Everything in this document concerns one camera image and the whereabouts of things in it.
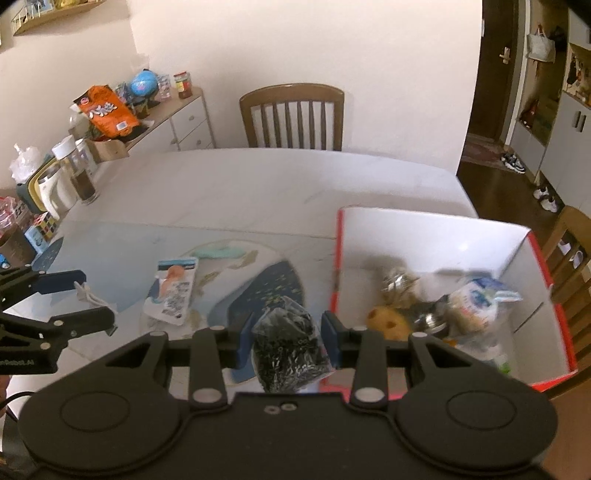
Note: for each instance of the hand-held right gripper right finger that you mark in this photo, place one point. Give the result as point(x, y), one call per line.
point(330, 341)

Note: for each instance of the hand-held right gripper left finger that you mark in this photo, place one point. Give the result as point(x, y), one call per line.
point(244, 344)

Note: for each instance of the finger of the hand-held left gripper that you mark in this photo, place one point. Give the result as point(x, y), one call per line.
point(83, 321)
point(62, 281)

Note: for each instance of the bag of black screws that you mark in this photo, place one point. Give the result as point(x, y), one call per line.
point(291, 346)

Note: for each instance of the white orange chicken packet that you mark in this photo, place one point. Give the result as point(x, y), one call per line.
point(173, 290)

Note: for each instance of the silver foil snack packet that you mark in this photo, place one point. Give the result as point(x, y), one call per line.
point(398, 284)

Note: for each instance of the red cardboard box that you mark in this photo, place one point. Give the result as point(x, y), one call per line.
point(415, 240)

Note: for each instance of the clear bread packet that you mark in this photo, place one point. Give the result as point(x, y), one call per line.
point(475, 304)

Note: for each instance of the white blue patterned desktop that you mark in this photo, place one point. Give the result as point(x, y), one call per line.
point(277, 194)

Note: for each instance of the white crumpled wrapper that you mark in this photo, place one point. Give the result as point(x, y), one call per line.
point(92, 295)

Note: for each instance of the dark blue perforated disc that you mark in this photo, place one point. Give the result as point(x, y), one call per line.
point(48, 256)

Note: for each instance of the light blue small box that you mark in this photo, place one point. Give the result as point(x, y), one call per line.
point(39, 240)

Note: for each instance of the colourful puzzle cube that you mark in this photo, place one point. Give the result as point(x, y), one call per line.
point(45, 225)

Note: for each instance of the yellow porous round bread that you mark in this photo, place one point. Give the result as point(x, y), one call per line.
point(388, 321)

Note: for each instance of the red clear plastic container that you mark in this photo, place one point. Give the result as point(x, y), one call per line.
point(14, 226)

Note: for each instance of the white electric kettle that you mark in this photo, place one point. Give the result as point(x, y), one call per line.
point(53, 196)

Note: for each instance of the green silicone tool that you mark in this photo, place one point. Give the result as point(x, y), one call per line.
point(221, 251)

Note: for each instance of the green plastic container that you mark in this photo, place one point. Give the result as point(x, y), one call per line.
point(27, 191)

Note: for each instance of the shiny dark wrapper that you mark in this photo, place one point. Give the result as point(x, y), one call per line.
point(431, 318)

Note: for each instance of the glass bottle with dark contents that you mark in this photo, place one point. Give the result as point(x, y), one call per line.
point(87, 180)

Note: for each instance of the clear plastic bag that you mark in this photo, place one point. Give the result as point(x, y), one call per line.
point(25, 161)

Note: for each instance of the white lid glass bottle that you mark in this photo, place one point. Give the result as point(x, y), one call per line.
point(64, 154)

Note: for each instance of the white green packet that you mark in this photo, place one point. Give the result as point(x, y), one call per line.
point(489, 357)

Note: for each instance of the orange snack bag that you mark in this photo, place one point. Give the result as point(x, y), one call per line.
point(108, 113)

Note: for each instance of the white sideboard cabinet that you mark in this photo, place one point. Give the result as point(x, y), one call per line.
point(184, 124)

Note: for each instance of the blue globe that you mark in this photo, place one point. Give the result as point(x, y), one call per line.
point(144, 84)

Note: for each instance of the clear plastic cup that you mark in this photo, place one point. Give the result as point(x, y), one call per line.
point(165, 87)

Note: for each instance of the brown wooden chair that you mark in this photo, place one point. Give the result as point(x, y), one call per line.
point(291, 115)
point(570, 277)

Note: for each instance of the red lid jar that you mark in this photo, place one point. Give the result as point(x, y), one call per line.
point(183, 85)

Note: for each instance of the patterned doormat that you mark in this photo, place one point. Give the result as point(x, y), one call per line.
point(482, 152)

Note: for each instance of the black sneakers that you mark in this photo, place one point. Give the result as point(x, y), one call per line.
point(513, 164)

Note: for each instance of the white sneakers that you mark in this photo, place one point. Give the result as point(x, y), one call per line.
point(547, 198)

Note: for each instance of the grey wooden storage cabinet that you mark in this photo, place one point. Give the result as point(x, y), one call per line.
point(561, 120)

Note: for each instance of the dark brown door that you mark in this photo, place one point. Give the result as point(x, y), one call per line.
point(501, 69)

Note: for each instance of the white tote bag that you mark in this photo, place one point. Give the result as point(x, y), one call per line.
point(541, 46)

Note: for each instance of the wooden wall shelf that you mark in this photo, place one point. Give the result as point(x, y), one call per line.
point(55, 14)

